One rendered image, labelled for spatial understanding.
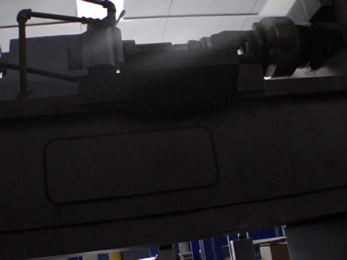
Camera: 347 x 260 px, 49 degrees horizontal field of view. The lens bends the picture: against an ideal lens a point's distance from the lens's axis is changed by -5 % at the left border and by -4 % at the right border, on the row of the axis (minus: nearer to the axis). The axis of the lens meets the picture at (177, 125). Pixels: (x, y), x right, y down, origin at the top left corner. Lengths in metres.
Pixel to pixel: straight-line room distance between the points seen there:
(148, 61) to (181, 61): 0.09
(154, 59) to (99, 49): 0.34
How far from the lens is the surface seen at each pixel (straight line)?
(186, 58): 1.05
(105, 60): 1.31
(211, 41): 1.51
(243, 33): 1.58
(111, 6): 1.40
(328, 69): 1.60
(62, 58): 1.38
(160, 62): 1.03
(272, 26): 1.56
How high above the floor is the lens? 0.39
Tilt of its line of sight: 17 degrees up
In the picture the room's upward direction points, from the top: 9 degrees counter-clockwise
